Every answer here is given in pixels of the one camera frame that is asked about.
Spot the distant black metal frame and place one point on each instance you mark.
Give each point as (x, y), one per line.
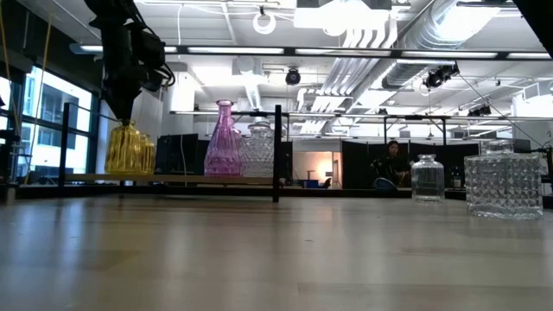
(415, 117)

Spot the white ceiling conduit bundle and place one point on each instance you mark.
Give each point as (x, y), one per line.
(367, 34)

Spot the silver ventilation duct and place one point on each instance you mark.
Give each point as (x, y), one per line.
(449, 30)

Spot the clear square diamond-cut vase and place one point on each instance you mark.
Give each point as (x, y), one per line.
(503, 185)

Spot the white LED light strip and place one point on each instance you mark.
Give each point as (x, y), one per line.
(523, 56)
(345, 52)
(90, 48)
(449, 55)
(235, 50)

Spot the black ceiling spotlight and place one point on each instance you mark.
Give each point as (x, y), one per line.
(293, 77)
(438, 77)
(479, 111)

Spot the yellow cylinder bottle vase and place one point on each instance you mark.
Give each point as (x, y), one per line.
(149, 155)

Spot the black metal shelf frame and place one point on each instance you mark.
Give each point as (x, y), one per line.
(277, 164)

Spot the clear crosshatched jar vase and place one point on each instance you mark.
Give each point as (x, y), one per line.
(258, 155)

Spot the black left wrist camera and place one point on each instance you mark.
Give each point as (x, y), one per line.
(151, 47)

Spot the yellow ribbed jar vase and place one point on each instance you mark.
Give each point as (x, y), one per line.
(123, 151)

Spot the black partition screen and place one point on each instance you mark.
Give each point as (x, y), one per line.
(201, 155)
(358, 164)

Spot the clear smooth jar vase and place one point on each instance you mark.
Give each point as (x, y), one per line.
(427, 179)

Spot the black table edge rail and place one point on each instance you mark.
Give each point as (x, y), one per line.
(345, 192)

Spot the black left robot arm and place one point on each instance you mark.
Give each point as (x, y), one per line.
(112, 17)

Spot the person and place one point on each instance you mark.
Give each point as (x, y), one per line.
(391, 166)

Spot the large window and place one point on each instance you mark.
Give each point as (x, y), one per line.
(47, 108)

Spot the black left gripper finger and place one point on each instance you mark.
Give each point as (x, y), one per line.
(124, 110)

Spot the black overhead beam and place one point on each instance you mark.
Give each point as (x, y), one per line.
(181, 50)

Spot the tall pink ribbed vase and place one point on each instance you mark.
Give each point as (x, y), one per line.
(222, 151)

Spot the wooden shelf board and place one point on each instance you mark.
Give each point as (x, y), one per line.
(186, 179)

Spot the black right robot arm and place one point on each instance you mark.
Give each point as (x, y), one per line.
(540, 17)

